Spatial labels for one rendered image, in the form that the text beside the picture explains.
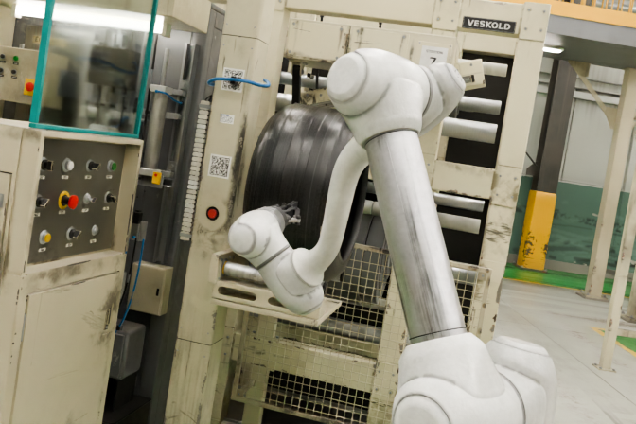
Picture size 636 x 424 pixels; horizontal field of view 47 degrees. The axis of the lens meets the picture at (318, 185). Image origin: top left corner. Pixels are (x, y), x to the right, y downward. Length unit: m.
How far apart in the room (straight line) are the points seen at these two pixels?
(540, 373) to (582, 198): 10.90
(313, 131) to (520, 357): 1.10
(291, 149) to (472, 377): 1.15
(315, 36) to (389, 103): 1.36
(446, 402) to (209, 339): 1.44
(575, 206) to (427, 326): 11.01
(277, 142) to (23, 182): 0.73
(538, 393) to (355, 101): 0.61
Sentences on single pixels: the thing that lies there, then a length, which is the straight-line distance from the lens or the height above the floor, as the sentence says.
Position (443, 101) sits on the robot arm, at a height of 1.46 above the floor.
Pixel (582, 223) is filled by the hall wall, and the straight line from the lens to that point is 12.28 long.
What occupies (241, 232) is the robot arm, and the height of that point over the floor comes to 1.11.
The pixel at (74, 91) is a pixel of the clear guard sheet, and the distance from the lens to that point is 2.09.
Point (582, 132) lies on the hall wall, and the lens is 12.29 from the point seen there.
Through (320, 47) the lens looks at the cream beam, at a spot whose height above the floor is 1.69.
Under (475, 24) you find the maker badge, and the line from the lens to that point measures 2.90.
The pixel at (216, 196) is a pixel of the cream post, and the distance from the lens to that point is 2.44.
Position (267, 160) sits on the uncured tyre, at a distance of 2.19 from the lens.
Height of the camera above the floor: 1.34
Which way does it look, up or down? 3 degrees down
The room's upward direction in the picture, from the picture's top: 9 degrees clockwise
